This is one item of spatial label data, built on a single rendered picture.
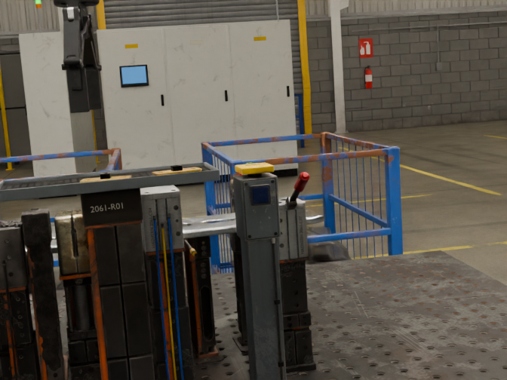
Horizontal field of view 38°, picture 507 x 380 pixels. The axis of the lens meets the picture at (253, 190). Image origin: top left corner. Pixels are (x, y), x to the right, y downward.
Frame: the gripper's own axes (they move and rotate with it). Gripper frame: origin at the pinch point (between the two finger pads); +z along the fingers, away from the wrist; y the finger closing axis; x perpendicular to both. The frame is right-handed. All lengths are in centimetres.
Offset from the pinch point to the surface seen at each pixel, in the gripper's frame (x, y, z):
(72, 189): 2.4, -7.5, 13.5
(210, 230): -18.8, 28.0, 28.9
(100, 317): 0.5, -3.7, 36.6
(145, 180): -9.4, -5.4, 13.1
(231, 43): -49, 818, -52
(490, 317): -85, 44, 59
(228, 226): -22.9, 29.0, 28.6
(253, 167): -27.7, 2.5, 13.0
